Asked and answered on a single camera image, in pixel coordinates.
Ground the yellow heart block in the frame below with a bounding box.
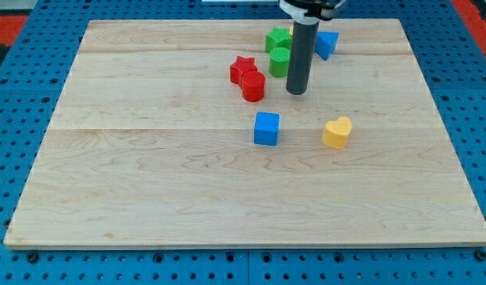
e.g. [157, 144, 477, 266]
[321, 116, 352, 150]

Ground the green cylinder block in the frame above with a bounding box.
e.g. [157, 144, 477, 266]
[268, 47, 290, 78]

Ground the wooden board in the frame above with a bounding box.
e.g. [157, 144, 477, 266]
[4, 19, 486, 250]

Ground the blue triangle block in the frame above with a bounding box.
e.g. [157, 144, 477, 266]
[314, 32, 340, 61]

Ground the green star block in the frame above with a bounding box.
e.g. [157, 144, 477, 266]
[265, 27, 291, 53]

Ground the red star block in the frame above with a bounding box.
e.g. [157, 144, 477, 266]
[230, 55, 257, 86]

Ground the blue cube block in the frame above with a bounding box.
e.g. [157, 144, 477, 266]
[253, 112, 280, 146]

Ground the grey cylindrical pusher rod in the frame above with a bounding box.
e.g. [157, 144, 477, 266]
[286, 21, 319, 95]

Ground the red cylinder block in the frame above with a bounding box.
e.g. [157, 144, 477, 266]
[241, 71, 265, 102]

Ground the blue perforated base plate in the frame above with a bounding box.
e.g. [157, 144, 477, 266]
[0, 0, 486, 285]

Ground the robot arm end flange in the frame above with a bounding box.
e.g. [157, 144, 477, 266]
[279, 0, 348, 25]

